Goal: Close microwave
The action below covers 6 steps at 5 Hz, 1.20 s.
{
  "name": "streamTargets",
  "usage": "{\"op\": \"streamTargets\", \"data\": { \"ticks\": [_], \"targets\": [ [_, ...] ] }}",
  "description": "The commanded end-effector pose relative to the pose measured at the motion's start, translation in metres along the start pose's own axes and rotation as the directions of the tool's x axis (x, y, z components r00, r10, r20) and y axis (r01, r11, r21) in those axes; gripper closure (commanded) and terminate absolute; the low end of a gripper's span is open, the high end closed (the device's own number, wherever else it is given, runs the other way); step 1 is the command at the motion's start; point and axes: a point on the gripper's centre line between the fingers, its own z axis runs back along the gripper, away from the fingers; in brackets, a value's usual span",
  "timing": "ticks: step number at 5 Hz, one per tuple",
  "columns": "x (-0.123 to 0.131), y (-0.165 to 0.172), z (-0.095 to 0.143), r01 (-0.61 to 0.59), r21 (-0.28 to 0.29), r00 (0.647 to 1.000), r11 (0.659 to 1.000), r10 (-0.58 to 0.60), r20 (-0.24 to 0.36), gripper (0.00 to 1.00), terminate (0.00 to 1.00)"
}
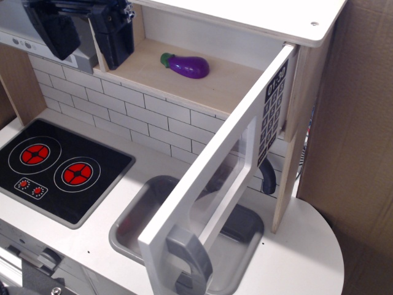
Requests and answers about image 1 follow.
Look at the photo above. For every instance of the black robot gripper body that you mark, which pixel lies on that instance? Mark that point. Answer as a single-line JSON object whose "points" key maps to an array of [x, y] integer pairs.
{"points": [[92, 4]]}

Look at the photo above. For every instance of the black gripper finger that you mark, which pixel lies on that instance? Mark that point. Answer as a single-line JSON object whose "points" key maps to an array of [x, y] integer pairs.
{"points": [[57, 31], [113, 31]]}

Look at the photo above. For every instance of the white toy microwave door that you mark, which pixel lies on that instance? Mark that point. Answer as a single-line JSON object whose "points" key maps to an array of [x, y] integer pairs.
{"points": [[176, 241]]}

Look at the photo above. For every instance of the white wooden microwave cabinet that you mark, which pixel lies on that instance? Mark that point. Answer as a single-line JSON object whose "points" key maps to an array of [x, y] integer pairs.
{"points": [[154, 106]]}

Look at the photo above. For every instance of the grey toy range hood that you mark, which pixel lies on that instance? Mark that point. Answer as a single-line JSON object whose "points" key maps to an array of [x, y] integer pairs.
{"points": [[17, 31]]}

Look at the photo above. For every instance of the purple toy eggplant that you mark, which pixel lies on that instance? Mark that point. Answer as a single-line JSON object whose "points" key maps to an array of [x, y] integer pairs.
{"points": [[191, 67]]}

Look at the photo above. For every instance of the black toy stove top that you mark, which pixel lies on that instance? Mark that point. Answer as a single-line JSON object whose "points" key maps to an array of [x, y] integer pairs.
{"points": [[59, 173]]}

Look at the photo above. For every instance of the dark grey toy faucet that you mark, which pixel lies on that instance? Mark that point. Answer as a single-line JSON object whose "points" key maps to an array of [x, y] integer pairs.
{"points": [[269, 177]]}

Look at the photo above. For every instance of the grey oven knob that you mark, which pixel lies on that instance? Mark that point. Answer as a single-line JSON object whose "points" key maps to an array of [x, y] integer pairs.
{"points": [[49, 259]]}

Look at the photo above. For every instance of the grey toy sink basin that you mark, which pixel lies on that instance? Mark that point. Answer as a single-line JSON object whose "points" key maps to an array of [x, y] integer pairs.
{"points": [[230, 253]]}

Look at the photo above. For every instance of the brown cardboard box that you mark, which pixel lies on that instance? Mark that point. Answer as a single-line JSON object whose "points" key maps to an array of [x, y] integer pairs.
{"points": [[347, 174]]}

